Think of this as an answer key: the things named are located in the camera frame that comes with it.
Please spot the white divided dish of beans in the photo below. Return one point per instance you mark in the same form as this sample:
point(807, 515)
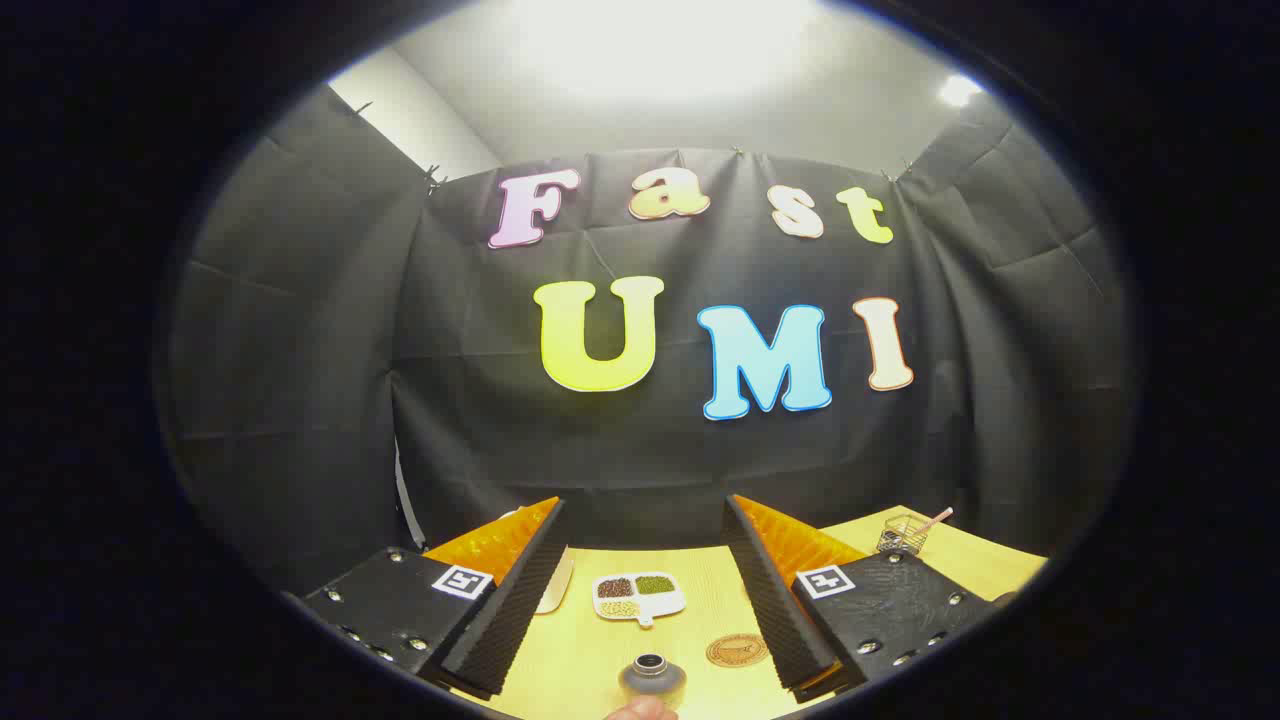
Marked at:
point(638, 597)

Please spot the round cork coaster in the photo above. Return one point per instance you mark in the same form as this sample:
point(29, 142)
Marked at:
point(737, 650)

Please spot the white toaster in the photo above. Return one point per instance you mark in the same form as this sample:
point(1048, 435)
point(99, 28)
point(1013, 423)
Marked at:
point(556, 595)

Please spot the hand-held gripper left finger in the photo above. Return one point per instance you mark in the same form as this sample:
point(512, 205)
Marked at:
point(510, 620)

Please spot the silver green juice bottle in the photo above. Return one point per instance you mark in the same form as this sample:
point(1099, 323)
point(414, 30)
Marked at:
point(652, 682)

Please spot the pink striped straw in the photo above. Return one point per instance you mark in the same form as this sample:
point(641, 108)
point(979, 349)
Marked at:
point(938, 518)

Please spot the wooden table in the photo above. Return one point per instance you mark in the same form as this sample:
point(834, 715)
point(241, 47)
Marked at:
point(580, 650)

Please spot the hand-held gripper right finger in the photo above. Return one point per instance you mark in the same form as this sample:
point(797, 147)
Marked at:
point(775, 610)

